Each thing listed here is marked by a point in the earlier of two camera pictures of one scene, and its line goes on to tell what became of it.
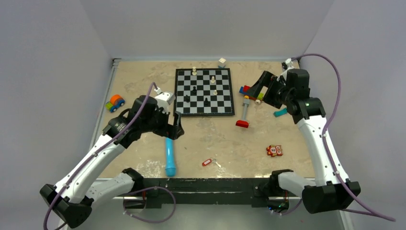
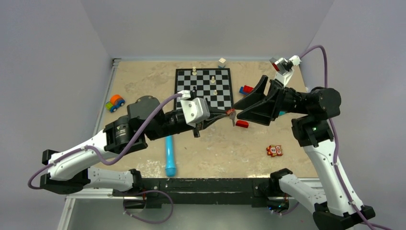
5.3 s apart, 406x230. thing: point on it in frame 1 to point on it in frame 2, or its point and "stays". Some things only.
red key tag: [207, 162] to [230, 111]
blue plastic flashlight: [170, 165] stays
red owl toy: [273, 150] stays
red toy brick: [242, 123] stays
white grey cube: [221, 63] stays
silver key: [215, 161] to [232, 116]
